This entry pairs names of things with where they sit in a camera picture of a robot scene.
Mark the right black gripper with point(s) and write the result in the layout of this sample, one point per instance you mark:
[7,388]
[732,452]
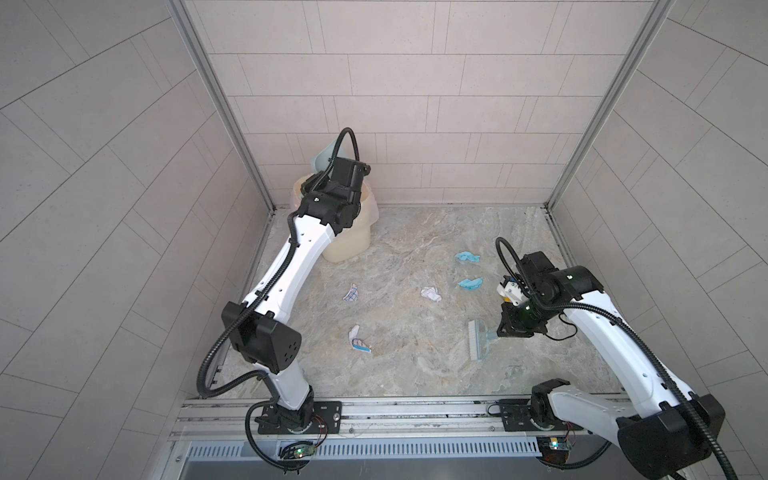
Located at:
[510,327]

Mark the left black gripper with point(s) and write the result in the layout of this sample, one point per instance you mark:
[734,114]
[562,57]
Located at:
[310,187]

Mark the grey-green plastic dustpan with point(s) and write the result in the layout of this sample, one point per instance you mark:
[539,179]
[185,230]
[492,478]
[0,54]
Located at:
[322,160]

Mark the grey-green hand brush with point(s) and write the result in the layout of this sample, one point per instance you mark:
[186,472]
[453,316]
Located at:
[480,339]

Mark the beige trash bin with bag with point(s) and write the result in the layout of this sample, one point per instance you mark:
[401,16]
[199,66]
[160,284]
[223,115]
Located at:
[354,231]

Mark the cyan paper scrap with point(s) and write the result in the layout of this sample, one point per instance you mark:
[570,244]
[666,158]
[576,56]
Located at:
[471,284]
[467,256]

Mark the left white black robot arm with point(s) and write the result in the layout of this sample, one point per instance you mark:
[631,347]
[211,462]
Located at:
[258,326]

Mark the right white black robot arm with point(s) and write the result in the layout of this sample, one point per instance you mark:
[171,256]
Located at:
[667,427]

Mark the white crumpled paper scrap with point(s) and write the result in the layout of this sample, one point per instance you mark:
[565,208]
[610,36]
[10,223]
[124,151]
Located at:
[431,293]

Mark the white checked paper scrap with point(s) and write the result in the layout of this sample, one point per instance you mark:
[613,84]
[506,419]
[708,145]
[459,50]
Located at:
[352,295]

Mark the right circuit board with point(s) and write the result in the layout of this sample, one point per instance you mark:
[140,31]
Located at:
[554,450]

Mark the circuit board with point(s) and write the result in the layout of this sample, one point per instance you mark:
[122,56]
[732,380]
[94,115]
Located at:
[554,450]
[297,451]

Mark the white blue-red paper scrap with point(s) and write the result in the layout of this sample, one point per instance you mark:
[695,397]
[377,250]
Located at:
[356,342]

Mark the left circuit board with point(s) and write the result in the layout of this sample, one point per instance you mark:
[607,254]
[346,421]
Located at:
[297,451]

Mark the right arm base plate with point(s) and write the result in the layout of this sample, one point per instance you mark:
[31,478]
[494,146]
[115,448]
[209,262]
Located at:
[516,415]

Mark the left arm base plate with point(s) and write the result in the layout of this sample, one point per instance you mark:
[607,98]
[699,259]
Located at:
[311,418]

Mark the aluminium mounting rail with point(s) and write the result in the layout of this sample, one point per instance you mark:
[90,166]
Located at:
[364,417]

